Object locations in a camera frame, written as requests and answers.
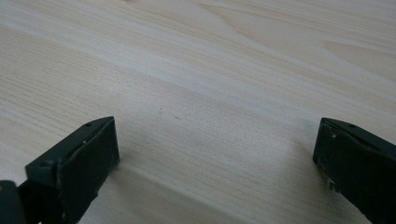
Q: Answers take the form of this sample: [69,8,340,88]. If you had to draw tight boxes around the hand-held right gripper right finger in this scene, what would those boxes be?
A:
[312,117,396,224]

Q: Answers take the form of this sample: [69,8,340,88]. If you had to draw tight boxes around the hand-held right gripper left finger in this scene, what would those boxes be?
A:
[18,116,120,224]

